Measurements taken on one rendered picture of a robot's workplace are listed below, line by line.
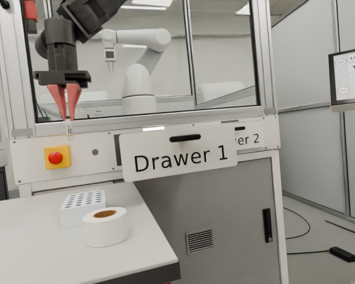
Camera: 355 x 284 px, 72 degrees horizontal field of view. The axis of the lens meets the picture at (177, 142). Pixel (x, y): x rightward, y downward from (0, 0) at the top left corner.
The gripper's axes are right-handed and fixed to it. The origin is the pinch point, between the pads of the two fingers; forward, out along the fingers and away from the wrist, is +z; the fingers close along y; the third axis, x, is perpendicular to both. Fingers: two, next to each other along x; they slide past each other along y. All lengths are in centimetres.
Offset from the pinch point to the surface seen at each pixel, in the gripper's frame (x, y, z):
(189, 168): -0.8, -26.3, 13.7
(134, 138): -0.3, -13.5, 5.6
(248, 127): -35, -62, 6
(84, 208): 6.9, -2.7, 18.0
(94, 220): 17.5, -5.7, 16.9
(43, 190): -32.9, 15.8, 21.8
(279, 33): -193, -194, -93
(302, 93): -162, -195, -21
